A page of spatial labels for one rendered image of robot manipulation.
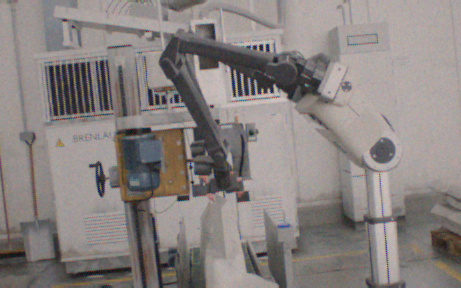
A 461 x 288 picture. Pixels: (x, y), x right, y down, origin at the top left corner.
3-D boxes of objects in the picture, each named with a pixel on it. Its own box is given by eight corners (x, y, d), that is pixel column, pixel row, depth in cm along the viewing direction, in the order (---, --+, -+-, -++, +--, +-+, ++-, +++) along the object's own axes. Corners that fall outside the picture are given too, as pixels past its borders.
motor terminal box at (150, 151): (164, 165, 265) (161, 139, 265) (142, 168, 261) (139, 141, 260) (157, 165, 273) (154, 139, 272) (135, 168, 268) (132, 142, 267)
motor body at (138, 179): (160, 190, 269) (154, 133, 268) (125, 194, 268) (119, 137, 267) (162, 186, 284) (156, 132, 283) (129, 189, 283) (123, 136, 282)
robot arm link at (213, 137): (170, 56, 197) (178, 44, 206) (155, 63, 199) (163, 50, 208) (229, 163, 214) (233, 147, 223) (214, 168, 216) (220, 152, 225)
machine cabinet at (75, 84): (305, 254, 569) (283, 28, 558) (59, 281, 557) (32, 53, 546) (287, 230, 684) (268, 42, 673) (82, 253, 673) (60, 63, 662)
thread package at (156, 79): (185, 86, 268) (181, 47, 267) (146, 90, 267) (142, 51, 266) (185, 88, 284) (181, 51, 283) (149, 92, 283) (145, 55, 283)
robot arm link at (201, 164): (223, 154, 213) (227, 141, 221) (190, 152, 215) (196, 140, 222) (224, 183, 219) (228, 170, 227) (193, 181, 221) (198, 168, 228)
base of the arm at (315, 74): (330, 63, 202) (315, 96, 202) (308, 52, 201) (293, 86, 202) (335, 60, 193) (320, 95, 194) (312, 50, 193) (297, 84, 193)
